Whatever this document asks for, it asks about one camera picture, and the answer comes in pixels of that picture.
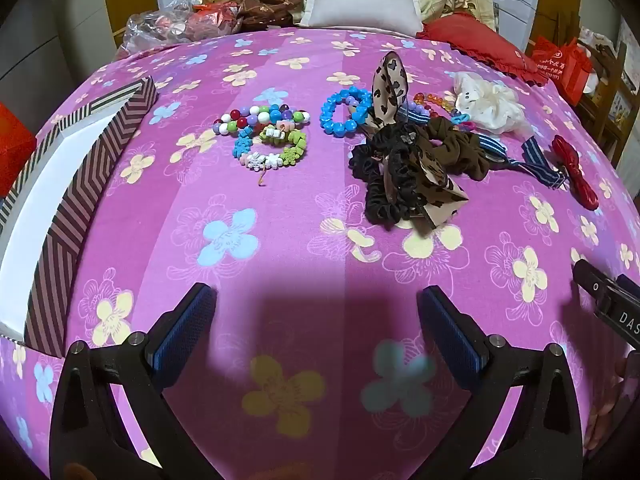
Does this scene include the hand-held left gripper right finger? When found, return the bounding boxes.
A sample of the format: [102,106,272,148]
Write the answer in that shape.
[416,285,586,480]

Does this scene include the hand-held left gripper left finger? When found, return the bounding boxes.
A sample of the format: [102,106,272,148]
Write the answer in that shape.
[49,282,218,480]

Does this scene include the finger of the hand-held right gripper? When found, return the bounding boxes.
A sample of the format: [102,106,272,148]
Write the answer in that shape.
[572,259,640,348]

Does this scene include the striped gift box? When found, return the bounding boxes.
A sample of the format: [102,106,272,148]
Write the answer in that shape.
[0,76,158,358]

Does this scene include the blue striped strap watch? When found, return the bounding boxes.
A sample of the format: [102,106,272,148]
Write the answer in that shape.
[472,132,571,192]

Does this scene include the green flower bead bracelet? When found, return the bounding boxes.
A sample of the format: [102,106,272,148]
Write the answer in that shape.
[233,122,307,186]

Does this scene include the multicolour round bead bracelet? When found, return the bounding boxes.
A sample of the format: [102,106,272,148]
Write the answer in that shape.
[213,103,311,137]

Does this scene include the person's right hand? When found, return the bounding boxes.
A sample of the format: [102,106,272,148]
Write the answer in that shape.
[585,352,640,456]

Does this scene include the red bow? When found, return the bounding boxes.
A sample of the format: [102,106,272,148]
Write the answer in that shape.
[552,134,600,210]

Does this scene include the purple floral bed sheet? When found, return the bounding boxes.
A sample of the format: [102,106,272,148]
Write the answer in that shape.
[0,25,640,480]

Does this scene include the brown leopard print bow scrunchie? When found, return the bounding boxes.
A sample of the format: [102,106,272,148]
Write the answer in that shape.
[382,135,471,228]

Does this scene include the black scrunchie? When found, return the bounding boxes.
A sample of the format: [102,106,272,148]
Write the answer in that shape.
[348,127,426,226]

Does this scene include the wooden rack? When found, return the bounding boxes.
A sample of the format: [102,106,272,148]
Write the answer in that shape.
[575,40,628,161]

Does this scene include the white scrunchie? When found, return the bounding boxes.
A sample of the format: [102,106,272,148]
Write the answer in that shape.
[452,71,527,135]

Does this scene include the red shopping bag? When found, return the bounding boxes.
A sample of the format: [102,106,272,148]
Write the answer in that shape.
[530,35,593,106]

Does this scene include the red box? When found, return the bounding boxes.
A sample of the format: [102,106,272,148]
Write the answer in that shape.
[0,102,37,198]

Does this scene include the beige leopard print bow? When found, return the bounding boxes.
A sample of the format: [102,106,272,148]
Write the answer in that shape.
[371,51,408,126]

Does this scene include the red frilled cushion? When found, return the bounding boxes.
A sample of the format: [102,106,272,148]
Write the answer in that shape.
[416,14,543,86]

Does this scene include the clear plastic bag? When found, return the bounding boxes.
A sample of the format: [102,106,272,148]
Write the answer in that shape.
[122,0,241,53]

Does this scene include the grey cabinet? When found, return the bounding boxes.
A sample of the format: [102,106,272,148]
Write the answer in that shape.
[50,0,156,101]

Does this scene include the orange translucent bead bracelet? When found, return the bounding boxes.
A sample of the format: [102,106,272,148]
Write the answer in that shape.
[412,91,476,133]

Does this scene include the blue bead bracelet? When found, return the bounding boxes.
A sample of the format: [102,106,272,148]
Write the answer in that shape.
[319,86,373,139]

